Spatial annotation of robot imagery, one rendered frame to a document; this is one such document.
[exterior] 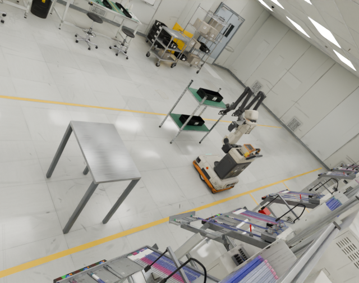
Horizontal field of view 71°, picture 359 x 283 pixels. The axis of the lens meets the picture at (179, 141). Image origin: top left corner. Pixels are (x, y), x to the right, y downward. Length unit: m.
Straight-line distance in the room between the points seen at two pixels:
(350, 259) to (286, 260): 0.92
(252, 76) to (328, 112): 3.61
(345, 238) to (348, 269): 0.21
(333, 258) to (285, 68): 10.17
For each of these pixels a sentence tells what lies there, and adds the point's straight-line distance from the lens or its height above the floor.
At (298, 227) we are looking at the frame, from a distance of 2.18.
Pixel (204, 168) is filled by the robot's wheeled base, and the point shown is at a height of 0.19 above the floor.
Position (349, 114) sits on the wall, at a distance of 10.96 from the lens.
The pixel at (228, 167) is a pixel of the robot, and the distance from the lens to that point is 4.04.
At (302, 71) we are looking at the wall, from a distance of 11.58.
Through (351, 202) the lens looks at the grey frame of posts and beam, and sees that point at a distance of 2.04.
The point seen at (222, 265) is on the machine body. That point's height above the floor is 0.60.
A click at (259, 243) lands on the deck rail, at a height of 1.07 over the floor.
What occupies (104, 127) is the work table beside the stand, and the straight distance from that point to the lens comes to 2.60.
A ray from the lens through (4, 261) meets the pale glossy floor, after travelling 2.54.
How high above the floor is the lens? 2.31
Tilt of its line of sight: 29 degrees down
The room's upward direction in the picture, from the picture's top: 38 degrees clockwise
